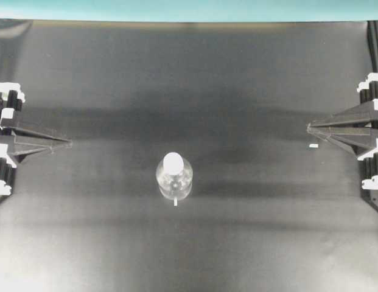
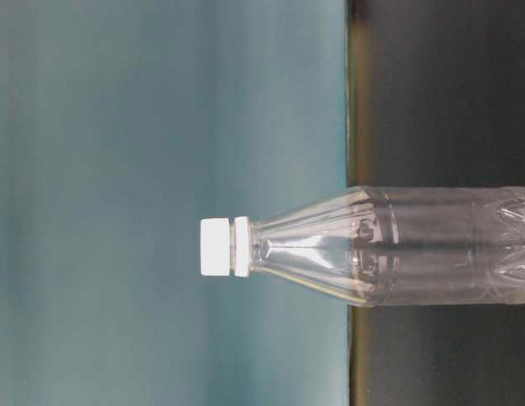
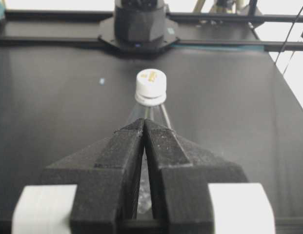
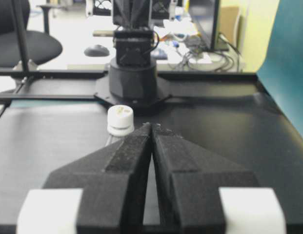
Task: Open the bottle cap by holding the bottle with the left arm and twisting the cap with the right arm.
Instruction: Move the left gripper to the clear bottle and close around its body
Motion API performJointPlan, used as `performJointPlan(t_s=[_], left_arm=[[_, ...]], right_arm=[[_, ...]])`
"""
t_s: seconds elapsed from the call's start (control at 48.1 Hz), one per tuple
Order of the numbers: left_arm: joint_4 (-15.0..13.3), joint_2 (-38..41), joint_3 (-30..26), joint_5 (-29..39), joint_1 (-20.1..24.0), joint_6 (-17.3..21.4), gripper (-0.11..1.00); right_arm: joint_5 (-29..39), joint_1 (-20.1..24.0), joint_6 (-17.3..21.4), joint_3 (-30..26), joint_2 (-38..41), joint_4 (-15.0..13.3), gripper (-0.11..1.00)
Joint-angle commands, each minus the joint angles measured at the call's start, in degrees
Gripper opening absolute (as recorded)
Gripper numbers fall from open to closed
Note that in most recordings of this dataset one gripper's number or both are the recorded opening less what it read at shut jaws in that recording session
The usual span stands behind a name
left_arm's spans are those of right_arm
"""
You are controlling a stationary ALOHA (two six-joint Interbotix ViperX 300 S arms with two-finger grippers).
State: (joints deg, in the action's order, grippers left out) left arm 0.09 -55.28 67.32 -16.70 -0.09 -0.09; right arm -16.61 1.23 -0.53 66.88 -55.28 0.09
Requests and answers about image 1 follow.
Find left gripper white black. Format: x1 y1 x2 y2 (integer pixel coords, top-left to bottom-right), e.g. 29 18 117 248
0 82 72 195

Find white bottle cap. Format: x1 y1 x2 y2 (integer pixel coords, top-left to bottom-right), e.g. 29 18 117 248
163 152 184 176

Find black cables at right edge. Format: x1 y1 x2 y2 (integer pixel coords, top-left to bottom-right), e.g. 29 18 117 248
365 20 378 75

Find clear plastic bottle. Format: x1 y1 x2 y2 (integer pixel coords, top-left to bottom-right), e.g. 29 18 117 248
155 156 194 206

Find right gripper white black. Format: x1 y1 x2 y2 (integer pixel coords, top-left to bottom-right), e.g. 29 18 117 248
307 73 378 190

